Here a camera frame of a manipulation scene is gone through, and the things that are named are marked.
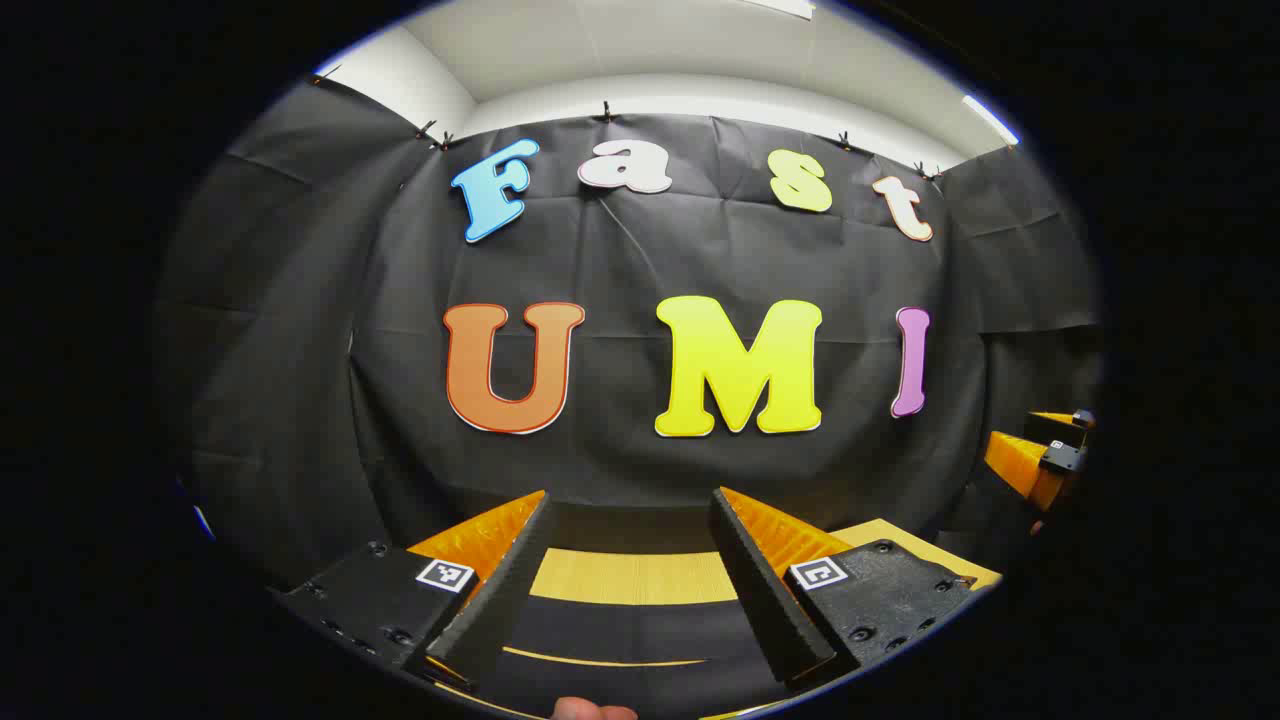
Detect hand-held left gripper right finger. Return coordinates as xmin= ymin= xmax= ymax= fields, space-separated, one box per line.
xmin=708 ymin=487 xmax=979 ymax=686

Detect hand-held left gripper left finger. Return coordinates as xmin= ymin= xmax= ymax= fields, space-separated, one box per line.
xmin=268 ymin=490 xmax=556 ymax=693

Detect dark grey jeans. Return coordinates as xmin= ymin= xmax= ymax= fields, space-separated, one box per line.
xmin=470 ymin=598 xmax=801 ymax=713

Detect black backdrop cloth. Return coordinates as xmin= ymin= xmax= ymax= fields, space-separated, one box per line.
xmin=155 ymin=75 xmax=1106 ymax=591

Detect row of black cloth clips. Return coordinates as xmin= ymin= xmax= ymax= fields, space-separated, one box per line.
xmin=310 ymin=65 xmax=946 ymax=183

